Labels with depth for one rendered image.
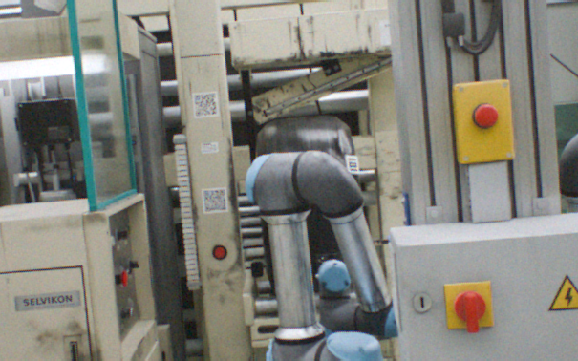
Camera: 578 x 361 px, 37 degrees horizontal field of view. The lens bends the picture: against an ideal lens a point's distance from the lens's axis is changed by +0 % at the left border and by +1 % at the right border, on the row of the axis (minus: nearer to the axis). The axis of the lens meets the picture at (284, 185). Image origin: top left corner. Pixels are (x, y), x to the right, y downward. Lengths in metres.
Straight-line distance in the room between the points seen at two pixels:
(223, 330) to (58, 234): 0.82
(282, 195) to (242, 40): 1.10
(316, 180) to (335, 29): 1.14
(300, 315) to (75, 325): 0.52
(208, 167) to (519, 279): 1.46
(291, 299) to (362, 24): 1.24
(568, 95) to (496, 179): 10.83
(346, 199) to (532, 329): 0.63
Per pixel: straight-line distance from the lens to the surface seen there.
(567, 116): 12.23
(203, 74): 2.64
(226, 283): 2.67
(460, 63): 1.53
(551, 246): 1.35
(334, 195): 1.85
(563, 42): 12.33
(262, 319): 2.60
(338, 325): 2.09
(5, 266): 2.10
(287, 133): 2.56
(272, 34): 2.90
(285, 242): 1.92
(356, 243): 1.92
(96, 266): 2.04
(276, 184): 1.89
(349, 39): 2.91
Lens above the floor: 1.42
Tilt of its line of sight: 4 degrees down
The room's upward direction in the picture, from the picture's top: 5 degrees counter-clockwise
